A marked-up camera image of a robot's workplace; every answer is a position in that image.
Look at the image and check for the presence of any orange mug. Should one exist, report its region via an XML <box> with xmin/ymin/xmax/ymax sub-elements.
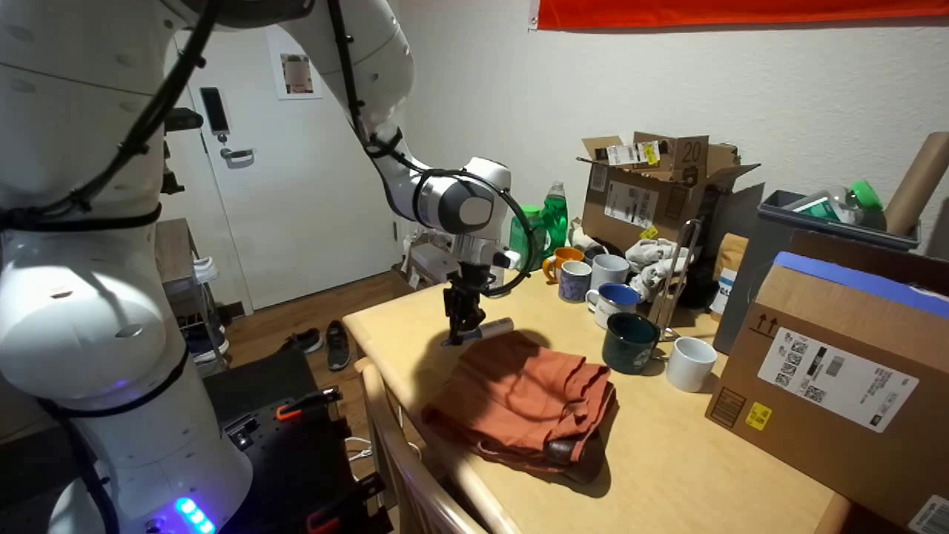
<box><xmin>539</xmin><ymin>247</ymin><xmax>586</xmax><ymax>289</ymax></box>

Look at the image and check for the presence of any white crumpled cloth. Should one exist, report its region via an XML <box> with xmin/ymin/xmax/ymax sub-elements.
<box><xmin>622</xmin><ymin>235</ymin><xmax>693</xmax><ymax>299</ymax></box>

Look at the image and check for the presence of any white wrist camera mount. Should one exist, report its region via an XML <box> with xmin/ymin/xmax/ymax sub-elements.
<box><xmin>487</xmin><ymin>247</ymin><xmax>525</xmax><ymax>275</ymax></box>

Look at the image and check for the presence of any black trash bin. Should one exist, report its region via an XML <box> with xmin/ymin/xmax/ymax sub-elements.
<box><xmin>711</xmin><ymin>186</ymin><xmax>920</xmax><ymax>357</ymax></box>

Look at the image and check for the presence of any dark green mug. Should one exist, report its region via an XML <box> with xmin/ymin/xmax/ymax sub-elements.
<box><xmin>602</xmin><ymin>311</ymin><xmax>665</xmax><ymax>376</ymax></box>

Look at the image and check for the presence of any green item in bin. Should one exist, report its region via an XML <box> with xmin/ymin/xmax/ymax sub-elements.
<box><xmin>788</xmin><ymin>179</ymin><xmax>886</xmax><ymax>232</ymax></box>

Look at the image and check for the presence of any red wall banner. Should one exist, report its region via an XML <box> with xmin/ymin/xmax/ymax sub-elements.
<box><xmin>534</xmin><ymin>0</ymin><xmax>949</xmax><ymax>35</ymax></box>

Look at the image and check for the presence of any plain brown cardboard box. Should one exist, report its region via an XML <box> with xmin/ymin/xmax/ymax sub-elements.
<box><xmin>399</xmin><ymin>235</ymin><xmax>448</xmax><ymax>290</ymax></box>

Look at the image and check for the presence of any white mug with blue rim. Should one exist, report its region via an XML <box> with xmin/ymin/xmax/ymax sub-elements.
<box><xmin>585</xmin><ymin>281</ymin><xmax>645</xmax><ymax>329</ymax></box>

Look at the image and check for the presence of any curved metal rod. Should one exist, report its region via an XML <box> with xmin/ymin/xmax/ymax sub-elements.
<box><xmin>656</xmin><ymin>217</ymin><xmax>705</xmax><ymax>335</ymax></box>

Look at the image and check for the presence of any small white mug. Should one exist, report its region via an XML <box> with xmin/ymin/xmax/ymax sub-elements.
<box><xmin>665</xmin><ymin>335</ymin><xmax>720</xmax><ymax>395</ymax></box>

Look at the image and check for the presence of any folded orange fabric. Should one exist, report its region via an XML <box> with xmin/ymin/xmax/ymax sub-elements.
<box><xmin>422</xmin><ymin>329</ymin><xmax>620</xmax><ymax>486</ymax></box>

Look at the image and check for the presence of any small photo on door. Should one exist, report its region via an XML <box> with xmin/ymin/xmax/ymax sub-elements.
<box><xmin>279</xmin><ymin>53</ymin><xmax>318</xmax><ymax>97</ymax></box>

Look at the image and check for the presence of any blue patterned mug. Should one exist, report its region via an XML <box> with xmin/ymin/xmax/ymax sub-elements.
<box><xmin>557</xmin><ymin>259</ymin><xmax>597</xmax><ymax>305</ymax></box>

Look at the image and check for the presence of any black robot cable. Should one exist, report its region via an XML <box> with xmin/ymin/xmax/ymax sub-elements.
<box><xmin>0</xmin><ymin>0</ymin><xmax>537</xmax><ymax>299</ymax></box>

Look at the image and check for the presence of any small yellow blue carton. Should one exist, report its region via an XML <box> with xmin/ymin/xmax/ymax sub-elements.
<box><xmin>711</xmin><ymin>232</ymin><xmax>754</xmax><ymax>317</ymax></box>

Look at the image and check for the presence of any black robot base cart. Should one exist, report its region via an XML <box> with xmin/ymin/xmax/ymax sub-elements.
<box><xmin>201</xmin><ymin>343</ymin><xmax>389</xmax><ymax>534</ymax></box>

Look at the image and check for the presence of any black camera stand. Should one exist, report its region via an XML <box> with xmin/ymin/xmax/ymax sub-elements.
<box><xmin>156</xmin><ymin>165</ymin><xmax>189</xmax><ymax>198</ymax></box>

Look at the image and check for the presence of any brown cardboard tube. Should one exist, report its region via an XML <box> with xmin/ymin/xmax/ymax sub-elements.
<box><xmin>884</xmin><ymin>130</ymin><xmax>949</xmax><ymax>240</ymax></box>

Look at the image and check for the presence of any black camera on stand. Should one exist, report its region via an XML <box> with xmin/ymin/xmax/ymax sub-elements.
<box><xmin>161</xmin><ymin>103</ymin><xmax>204</xmax><ymax>133</ymax></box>

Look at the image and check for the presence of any cardboard box with shipping label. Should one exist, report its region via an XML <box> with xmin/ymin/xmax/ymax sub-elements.
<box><xmin>703</xmin><ymin>249</ymin><xmax>949</xmax><ymax>530</ymax></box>

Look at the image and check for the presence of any pale grey mug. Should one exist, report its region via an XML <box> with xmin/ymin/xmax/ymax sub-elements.
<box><xmin>591</xmin><ymin>253</ymin><xmax>635</xmax><ymax>293</ymax></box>

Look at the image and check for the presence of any black door keypad lock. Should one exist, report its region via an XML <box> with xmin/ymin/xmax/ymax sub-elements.
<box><xmin>199</xmin><ymin>87</ymin><xmax>230</xmax><ymax>145</ymax></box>

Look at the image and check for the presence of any wooden chair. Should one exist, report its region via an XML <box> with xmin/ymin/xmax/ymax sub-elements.
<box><xmin>353</xmin><ymin>358</ymin><xmax>487</xmax><ymax>534</ymax></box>

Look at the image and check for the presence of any open brown cardboard box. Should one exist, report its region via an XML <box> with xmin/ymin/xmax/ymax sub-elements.
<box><xmin>574</xmin><ymin>130</ymin><xmax>764</xmax><ymax>262</ymax></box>

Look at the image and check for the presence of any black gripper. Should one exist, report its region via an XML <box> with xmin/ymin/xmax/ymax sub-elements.
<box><xmin>442</xmin><ymin>275</ymin><xmax>490</xmax><ymax>346</ymax></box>

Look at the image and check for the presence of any green container with lid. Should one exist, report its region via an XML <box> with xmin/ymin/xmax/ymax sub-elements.
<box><xmin>511</xmin><ymin>203</ymin><xmax>549</xmax><ymax>275</ymax></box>

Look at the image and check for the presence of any dark shoe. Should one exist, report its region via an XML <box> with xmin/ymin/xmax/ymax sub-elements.
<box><xmin>324</xmin><ymin>317</ymin><xmax>353</xmax><ymax>375</ymax></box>
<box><xmin>284</xmin><ymin>326</ymin><xmax>325</xmax><ymax>357</ymax></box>

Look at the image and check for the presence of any white door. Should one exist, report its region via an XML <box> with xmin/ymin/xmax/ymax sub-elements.
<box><xmin>161</xmin><ymin>23</ymin><xmax>411</xmax><ymax>314</ymax></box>

